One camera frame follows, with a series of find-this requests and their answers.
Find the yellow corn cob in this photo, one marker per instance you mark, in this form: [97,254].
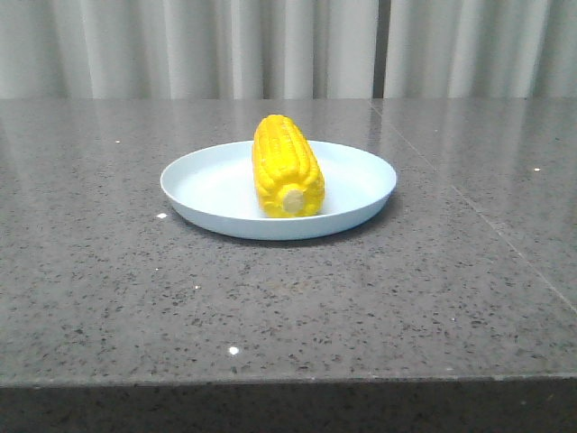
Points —
[287,178]

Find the light blue round plate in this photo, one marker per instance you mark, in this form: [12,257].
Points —
[213,189]

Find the right white curtain panel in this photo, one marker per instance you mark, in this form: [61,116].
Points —
[481,49]

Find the white curtain panel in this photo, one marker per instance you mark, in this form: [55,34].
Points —
[189,49]
[481,49]

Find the left white curtain panel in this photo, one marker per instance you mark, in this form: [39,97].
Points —
[189,49]

